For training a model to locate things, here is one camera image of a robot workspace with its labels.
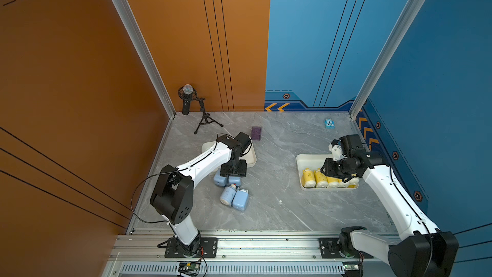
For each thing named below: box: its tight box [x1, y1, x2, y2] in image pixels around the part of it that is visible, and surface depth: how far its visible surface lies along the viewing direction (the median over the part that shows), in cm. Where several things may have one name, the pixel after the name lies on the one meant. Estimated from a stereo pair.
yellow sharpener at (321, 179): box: [313, 167, 329, 188], surface depth 85 cm
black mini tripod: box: [193, 97, 224, 135], surface depth 111 cm
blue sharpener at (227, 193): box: [219, 183, 237, 206], surface depth 81 cm
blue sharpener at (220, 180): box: [213, 167, 229, 187], surface depth 86 cm
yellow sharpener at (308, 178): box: [302, 167, 316, 188], surface depth 86 cm
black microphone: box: [178, 83, 198, 116], surface depth 101 cm
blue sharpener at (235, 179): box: [228, 175, 242, 187], surface depth 87 cm
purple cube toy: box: [251, 126, 263, 141], surface depth 107 cm
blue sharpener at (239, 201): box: [231, 188, 250, 212], surface depth 81 cm
